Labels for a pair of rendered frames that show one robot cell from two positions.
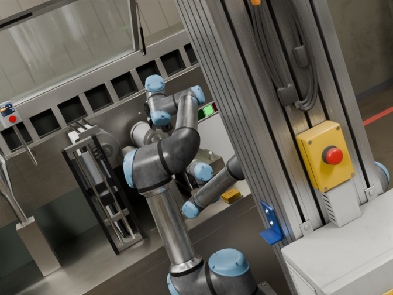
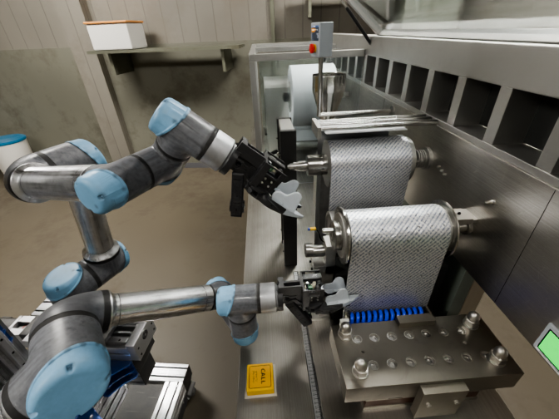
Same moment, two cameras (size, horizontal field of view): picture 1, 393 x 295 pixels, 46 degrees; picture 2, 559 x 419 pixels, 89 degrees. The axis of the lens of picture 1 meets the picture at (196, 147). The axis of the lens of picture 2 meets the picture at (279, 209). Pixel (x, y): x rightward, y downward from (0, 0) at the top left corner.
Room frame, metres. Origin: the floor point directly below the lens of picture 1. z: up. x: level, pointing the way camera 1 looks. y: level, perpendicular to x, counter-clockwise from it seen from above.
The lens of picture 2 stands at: (2.16, -0.44, 1.70)
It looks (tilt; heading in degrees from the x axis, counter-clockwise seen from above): 32 degrees down; 104
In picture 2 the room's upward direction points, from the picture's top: 3 degrees counter-clockwise
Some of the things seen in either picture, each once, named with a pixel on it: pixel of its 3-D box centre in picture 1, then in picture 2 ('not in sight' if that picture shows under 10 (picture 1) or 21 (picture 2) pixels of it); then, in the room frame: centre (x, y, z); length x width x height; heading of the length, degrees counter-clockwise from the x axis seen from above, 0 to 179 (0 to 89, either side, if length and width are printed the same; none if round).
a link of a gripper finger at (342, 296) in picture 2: not in sight; (343, 295); (2.18, 0.08, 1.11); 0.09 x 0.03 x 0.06; 16
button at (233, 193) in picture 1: (231, 195); (259, 378); (1.99, -0.06, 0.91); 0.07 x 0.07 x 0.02; 17
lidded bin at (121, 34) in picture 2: not in sight; (118, 35); (-0.38, 2.73, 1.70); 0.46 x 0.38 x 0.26; 9
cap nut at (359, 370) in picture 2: (211, 154); (361, 366); (2.23, -0.06, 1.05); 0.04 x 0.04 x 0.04
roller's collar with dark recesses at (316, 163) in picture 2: (105, 150); (316, 165); (2.07, 0.39, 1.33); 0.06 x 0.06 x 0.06; 17
